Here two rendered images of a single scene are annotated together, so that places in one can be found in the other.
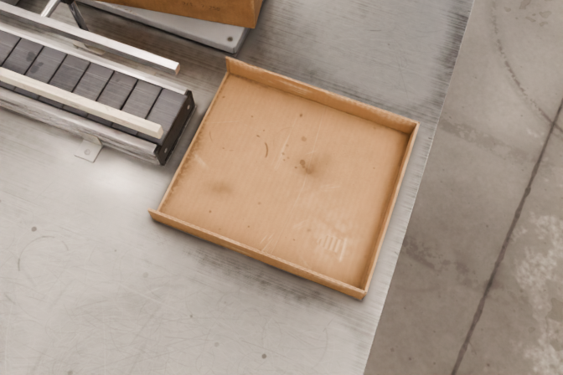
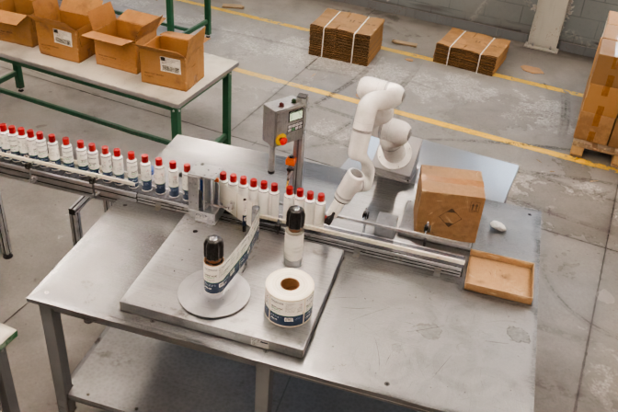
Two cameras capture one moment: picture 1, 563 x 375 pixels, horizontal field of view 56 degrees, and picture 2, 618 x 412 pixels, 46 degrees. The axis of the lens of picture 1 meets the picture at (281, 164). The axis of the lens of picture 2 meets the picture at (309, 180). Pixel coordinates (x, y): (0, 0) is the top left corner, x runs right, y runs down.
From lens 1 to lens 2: 2.90 m
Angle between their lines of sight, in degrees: 33
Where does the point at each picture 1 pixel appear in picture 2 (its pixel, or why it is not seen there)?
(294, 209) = (504, 286)
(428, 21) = (527, 241)
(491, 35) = (546, 283)
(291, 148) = (497, 272)
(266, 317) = (506, 308)
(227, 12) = (467, 237)
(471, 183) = (555, 350)
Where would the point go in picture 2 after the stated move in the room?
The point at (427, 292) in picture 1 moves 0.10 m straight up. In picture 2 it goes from (546, 399) to (551, 386)
